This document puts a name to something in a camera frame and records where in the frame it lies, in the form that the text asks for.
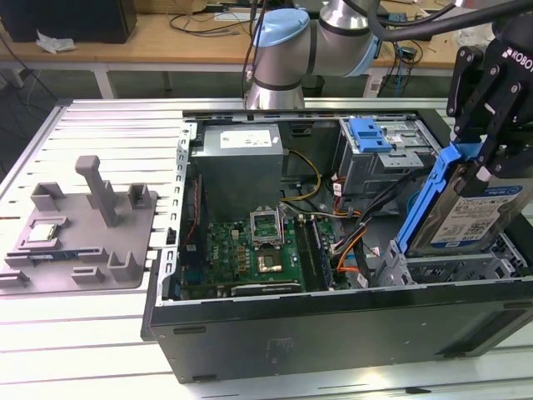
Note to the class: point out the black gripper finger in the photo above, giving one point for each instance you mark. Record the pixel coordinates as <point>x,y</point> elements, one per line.
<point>501,125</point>
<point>462,83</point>

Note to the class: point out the hard disk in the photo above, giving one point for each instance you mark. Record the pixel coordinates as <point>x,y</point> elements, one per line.
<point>466,221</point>

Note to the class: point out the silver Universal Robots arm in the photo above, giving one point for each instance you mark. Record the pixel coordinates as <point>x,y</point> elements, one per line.
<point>283,62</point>

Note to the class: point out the clear plastic bags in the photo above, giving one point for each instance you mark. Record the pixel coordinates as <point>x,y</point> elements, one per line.
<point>470,38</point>

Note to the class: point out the white label tag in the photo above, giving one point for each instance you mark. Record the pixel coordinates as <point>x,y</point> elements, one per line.
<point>375,86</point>

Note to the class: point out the blue plastic drive latch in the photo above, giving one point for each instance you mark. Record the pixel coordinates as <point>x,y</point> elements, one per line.
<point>368,137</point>

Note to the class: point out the grey metal drive cage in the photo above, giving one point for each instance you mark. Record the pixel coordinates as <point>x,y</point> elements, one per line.
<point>375,175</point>

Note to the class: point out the black bin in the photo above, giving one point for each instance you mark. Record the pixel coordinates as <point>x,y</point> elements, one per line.
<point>314,85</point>

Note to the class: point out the installed RAM stick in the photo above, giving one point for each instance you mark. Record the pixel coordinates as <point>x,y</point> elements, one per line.
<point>322,256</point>

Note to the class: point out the black RAM slot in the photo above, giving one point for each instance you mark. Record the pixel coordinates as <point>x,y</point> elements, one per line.
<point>307,256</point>

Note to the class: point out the white paper sheet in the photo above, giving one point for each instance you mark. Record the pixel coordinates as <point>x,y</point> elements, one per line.
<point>231,16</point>

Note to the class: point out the grey power supply unit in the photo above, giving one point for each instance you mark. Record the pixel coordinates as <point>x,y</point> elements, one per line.
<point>235,175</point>

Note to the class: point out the CPU socket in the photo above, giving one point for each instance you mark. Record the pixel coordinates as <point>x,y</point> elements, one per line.
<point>271,262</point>

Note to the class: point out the black PC case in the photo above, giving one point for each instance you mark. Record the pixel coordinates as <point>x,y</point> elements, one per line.
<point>333,337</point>

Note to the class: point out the black graphics card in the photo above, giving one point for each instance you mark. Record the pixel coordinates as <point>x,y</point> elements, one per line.
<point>266,289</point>

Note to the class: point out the green motherboard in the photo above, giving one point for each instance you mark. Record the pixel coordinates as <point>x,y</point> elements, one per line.
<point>227,252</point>

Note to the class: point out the wooden desk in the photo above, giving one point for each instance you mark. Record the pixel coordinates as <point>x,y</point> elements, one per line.
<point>145,41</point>

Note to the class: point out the large black box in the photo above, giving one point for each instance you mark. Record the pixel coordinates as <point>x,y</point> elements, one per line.
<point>62,21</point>

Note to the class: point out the grey parts rack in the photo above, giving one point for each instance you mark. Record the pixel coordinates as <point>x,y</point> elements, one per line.
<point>83,233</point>

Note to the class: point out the white crumpled plastic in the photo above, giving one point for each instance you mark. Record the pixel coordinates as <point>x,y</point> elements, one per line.
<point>54,43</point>

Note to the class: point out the silver CPU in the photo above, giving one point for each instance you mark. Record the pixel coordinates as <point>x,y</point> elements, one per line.
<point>41,232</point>

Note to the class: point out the loose RAM stick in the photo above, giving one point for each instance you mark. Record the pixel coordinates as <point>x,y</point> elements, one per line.
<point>50,256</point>

